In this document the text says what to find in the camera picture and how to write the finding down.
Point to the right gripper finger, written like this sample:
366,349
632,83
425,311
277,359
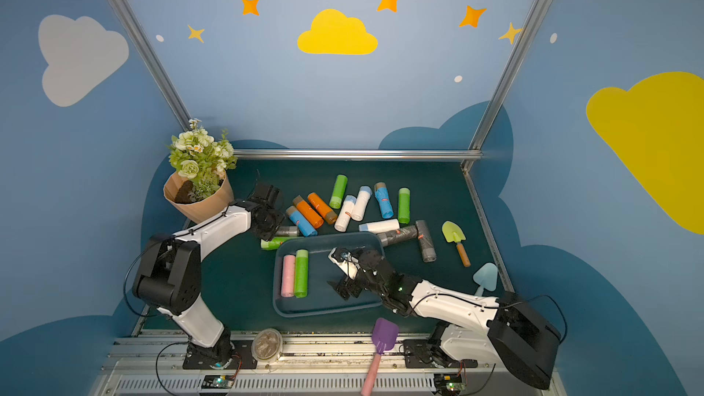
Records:
356,287
343,288

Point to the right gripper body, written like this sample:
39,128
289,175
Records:
357,277

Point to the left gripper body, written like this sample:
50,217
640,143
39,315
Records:
269,198

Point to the green trash bag roll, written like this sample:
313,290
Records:
404,206
339,191
275,243
301,273

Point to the dark teal storage box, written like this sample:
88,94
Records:
323,274

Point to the pink trash bag roll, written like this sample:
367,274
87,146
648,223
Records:
288,276

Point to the grey trash bag roll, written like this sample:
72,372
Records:
288,231
398,236
425,242

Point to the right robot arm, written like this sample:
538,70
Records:
507,328

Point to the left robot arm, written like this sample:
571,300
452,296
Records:
169,277

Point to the blue trash bag roll left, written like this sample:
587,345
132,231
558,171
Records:
304,226

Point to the blue trash bag roll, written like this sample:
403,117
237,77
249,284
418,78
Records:
304,226
382,196

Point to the white roll lying flat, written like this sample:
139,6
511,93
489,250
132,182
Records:
380,226

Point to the orange trash bag roll left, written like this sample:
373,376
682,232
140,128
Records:
308,212

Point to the orange trash bag roll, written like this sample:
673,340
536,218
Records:
322,208
308,212

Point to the white trash bag roll left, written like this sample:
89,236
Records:
345,214

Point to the white trash bag roll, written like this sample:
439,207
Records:
345,214
361,203

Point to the orange trash bag roll right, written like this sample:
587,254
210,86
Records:
322,208

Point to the white trash bag roll right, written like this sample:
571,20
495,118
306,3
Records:
361,203

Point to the blue trash bag roll right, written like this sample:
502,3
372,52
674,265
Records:
382,196

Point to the purple toy shovel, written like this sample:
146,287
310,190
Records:
384,336

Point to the flower pot with plant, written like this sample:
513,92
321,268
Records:
199,187

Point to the green toy trowel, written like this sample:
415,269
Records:
454,234

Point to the clear plastic lidded cup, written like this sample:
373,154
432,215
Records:
267,346

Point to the light blue toy spade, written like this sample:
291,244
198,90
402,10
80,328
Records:
486,278

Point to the right controller board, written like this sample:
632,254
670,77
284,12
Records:
448,385

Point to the controller board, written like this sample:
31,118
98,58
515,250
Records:
218,382
448,385

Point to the left controller board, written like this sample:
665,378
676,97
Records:
218,382

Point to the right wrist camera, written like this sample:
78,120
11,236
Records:
347,260

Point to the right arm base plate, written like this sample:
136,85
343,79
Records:
421,354

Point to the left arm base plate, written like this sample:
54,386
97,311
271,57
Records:
236,355

